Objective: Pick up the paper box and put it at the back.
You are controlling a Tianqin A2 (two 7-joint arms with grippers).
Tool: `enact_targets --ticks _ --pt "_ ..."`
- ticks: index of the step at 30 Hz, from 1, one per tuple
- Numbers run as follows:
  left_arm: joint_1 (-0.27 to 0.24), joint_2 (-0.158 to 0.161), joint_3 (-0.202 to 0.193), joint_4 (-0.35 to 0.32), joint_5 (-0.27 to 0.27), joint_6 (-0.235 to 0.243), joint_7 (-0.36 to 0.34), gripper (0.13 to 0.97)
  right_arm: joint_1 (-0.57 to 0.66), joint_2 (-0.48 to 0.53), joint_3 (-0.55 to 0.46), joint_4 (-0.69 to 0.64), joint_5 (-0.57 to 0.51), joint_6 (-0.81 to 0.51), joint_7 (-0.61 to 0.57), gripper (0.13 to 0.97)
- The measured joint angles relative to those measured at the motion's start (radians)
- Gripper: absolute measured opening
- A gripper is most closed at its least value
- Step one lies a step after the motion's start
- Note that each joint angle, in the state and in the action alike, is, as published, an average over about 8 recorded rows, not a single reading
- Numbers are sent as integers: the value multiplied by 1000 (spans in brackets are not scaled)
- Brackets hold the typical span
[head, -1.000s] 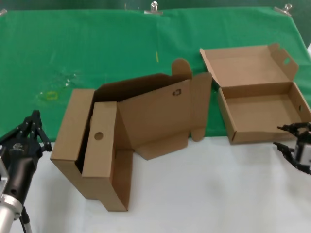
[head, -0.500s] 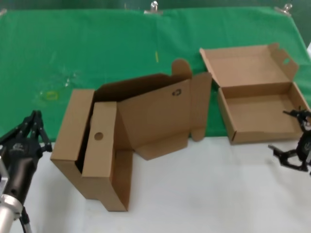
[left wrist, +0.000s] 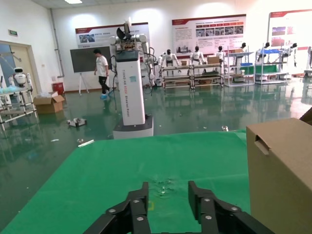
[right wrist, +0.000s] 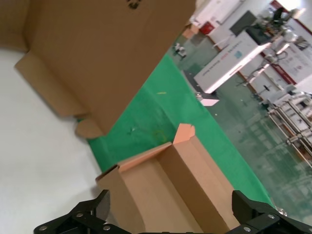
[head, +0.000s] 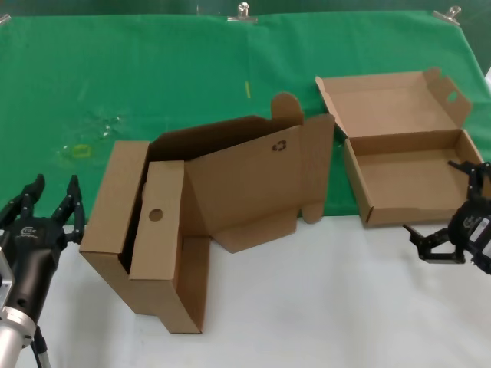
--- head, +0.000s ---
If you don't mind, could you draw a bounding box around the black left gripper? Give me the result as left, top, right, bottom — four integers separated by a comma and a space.
0, 173, 86, 324

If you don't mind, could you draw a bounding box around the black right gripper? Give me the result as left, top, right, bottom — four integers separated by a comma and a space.
402, 159, 491, 275

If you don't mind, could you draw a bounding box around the cardboard box with slotted lid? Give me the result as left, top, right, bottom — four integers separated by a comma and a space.
314, 67, 485, 230

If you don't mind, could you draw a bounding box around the large outer cardboard box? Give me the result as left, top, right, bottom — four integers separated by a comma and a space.
79, 91, 305, 316

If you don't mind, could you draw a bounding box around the cardboard box with round hole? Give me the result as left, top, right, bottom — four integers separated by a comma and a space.
128, 159, 203, 335

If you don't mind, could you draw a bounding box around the cardboard box with recycle symbol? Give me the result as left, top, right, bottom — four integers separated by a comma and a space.
178, 113, 337, 335

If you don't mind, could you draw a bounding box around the green table cloth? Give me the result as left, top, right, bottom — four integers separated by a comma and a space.
0, 9, 491, 225

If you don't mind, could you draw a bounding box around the angled silver binder clip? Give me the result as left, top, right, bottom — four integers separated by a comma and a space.
432, 5, 463, 26

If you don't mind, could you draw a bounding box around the wide silver binder clip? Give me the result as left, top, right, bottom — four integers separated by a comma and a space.
226, 2, 257, 24

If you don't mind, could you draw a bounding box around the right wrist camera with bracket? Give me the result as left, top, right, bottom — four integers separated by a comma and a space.
468, 216, 491, 275

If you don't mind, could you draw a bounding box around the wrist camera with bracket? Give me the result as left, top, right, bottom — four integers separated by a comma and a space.
468, 216, 491, 275
0, 245, 16, 307

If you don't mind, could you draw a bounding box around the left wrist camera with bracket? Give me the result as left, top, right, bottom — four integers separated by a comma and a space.
0, 245, 16, 307

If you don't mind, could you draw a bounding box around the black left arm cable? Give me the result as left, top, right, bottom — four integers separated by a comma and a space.
30, 324, 53, 368

